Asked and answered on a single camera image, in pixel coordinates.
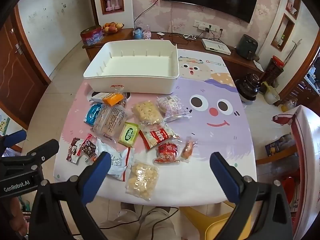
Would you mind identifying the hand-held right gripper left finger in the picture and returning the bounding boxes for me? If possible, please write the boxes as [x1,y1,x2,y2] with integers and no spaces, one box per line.
[29,152,112,240]

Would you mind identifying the wooden television cabinet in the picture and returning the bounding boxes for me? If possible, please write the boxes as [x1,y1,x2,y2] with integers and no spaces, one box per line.
[82,28,265,80]

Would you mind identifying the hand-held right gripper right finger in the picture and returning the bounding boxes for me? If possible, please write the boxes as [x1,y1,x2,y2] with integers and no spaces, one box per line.
[209,152,293,240]

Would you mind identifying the blue snack packet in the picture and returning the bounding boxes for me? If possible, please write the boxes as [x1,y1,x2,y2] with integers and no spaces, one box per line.
[85,104,103,125]

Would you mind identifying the blue printed box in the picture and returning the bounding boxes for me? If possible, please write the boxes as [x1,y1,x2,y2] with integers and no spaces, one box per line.
[265,134,294,157]

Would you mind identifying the white paper sheet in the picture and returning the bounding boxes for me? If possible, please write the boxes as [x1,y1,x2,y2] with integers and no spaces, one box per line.
[252,60,265,72]

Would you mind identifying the person's left hand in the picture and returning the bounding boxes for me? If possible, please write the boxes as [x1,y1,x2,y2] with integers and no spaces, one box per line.
[7,196,28,237]

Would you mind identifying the black power cable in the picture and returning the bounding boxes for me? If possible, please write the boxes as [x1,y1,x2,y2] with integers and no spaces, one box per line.
[168,26,223,43]

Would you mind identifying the wooden kitchen cabinet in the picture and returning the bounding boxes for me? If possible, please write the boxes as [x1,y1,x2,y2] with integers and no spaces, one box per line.
[287,62,320,110]

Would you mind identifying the tall jar with red lid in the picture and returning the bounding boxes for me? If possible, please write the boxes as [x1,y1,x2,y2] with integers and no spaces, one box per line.
[264,55,285,88]

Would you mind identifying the dark green air fryer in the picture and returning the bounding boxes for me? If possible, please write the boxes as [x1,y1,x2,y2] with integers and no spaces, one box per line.
[236,34,259,60]

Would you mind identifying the clear rice cracker packet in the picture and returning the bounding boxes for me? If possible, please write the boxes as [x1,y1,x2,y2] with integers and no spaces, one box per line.
[91,104,128,144]

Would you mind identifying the cartoon printed tablecloth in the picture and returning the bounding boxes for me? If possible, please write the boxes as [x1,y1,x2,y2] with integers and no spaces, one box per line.
[54,49,258,204]

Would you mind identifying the black television cable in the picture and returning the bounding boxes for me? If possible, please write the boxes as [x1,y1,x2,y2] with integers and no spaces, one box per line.
[134,0,164,29]

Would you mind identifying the dark ceramic jar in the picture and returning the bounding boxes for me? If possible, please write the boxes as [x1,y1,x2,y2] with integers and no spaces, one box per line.
[235,73,262,105]

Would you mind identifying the person's legs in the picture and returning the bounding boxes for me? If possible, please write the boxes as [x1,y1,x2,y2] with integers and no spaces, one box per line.
[99,202,179,240]

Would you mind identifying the red brown chocolate packet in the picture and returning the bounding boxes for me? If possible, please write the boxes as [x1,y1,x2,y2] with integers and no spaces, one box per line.
[77,134,98,165]

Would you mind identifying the red round tin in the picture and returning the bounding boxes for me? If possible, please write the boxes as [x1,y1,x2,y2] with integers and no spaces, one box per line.
[80,26,104,47]

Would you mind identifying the white packet with red edge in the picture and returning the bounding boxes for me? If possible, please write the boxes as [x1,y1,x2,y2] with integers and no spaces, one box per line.
[96,139,135,182]

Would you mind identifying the brown wooden door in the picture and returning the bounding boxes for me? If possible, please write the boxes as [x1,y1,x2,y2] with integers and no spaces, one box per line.
[0,5,52,130]

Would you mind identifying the red snack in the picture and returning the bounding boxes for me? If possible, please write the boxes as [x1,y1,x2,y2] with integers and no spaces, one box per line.
[154,142,181,165]

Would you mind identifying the green pastry packet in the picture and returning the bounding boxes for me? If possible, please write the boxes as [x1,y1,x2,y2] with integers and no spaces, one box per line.
[117,122,140,147]

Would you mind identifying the colourful wall chart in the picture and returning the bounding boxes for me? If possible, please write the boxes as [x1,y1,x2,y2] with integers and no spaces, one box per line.
[0,115,11,136]

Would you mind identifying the red plastic stool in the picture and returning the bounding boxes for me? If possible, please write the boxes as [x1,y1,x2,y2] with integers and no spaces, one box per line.
[280,176,300,205]

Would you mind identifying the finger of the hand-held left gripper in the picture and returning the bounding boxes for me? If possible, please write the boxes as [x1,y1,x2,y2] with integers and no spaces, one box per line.
[26,139,60,165]
[0,130,27,148]

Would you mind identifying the clear puffed rice packet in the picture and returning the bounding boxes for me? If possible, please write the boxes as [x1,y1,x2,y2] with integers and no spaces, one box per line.
[132,101,165,125]
[125,160,160,201]

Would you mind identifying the white plastic jug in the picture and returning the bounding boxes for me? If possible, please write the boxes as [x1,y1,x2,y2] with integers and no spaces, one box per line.
[261,81,280,105]

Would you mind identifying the yellow liquid bottle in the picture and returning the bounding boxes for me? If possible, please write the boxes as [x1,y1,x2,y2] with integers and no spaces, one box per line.
[281,99,298,113]

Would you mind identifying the white red cloth cover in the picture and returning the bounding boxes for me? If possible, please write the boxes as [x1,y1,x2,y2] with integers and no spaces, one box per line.
[290,105,320,230]

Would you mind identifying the red white snack packet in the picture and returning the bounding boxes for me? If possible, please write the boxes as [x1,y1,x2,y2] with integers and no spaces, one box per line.
[139,124,179,151]

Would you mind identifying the orange white snack packet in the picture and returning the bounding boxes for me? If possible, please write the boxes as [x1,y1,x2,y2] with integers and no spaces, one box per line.
[90,92,125,105]

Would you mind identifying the white plastic storage bin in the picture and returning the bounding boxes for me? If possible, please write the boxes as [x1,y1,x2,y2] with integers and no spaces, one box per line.
[83,40,180,95]

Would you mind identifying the white set-top box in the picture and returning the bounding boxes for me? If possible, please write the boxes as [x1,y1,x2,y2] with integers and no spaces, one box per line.
[201,39,232,55]

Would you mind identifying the small orange clear packet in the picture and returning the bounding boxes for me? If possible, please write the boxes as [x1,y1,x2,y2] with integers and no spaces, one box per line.
[180,136,198,163]

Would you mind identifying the yellow plastic stool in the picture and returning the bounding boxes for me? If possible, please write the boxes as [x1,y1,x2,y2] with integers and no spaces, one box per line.
[180,204,253,240]

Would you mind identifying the metal pole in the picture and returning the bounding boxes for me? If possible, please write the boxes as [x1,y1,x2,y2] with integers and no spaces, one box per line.
[285,39,302,68]

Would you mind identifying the white red printed bun packet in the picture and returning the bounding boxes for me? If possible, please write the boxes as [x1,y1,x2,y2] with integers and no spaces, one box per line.
[157,95,192,122]

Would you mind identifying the fruit bowl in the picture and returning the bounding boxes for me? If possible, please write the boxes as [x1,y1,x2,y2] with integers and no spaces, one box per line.
[101,22,125,35]

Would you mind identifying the clear nut packet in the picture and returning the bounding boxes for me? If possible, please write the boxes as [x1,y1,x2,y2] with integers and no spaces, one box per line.
[119,92,131,108]

